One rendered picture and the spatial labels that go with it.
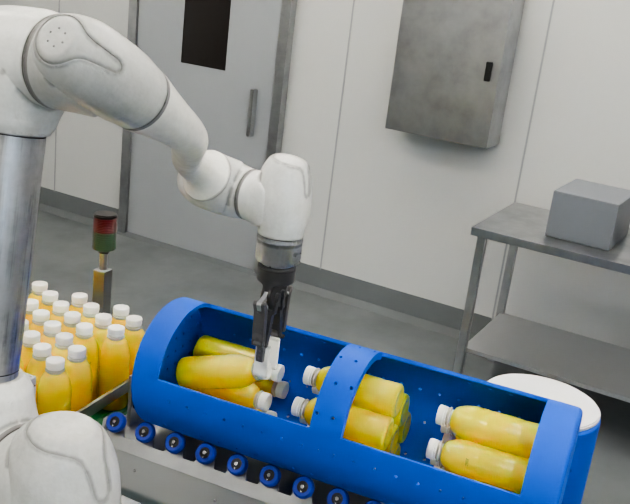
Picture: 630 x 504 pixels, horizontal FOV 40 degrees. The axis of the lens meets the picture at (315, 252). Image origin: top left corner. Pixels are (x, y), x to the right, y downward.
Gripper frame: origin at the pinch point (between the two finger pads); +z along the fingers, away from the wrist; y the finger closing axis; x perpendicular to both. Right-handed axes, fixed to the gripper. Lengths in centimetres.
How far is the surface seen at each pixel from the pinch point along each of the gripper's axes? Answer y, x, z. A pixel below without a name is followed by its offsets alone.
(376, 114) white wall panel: 344, 99, 0
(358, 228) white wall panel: 344, 100, 71
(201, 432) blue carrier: -7.0, 9.5, 17.2
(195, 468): -5.8, 10.8, 26.7
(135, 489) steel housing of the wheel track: -8.5, 23.3, 35.0
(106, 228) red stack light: 39, 68, -3
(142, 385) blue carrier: -8.9, 23.1, 9.9
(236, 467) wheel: -5.8, 1.4, 23.2
